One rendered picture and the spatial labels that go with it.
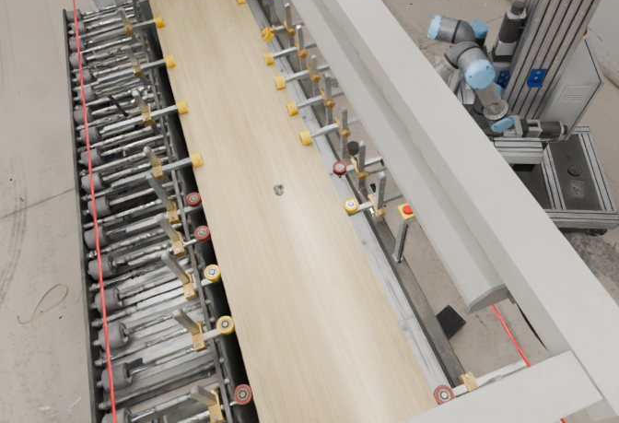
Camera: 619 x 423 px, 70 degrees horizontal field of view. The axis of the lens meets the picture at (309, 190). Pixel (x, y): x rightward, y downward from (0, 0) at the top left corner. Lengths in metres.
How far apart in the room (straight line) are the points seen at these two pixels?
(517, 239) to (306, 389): 1.61
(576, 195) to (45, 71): 4.99
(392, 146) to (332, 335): 1.48
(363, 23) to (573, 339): 0.55
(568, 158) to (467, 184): 3.16
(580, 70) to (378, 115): 2.09
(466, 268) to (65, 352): 3.16
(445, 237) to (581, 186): 3.00
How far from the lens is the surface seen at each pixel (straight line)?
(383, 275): 2.50
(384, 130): 0.74
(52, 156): 4.55
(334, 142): 2.87
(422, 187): 0.68
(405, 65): 0.72
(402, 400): 2.06
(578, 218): 3.46
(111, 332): 2.43
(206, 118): 2.89
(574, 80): 2.70
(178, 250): 2.43
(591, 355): 0.54
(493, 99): 2.23
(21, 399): 3.63
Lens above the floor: 2.94
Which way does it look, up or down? 57 degrees down
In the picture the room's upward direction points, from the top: 9 degrees counter-clockwise
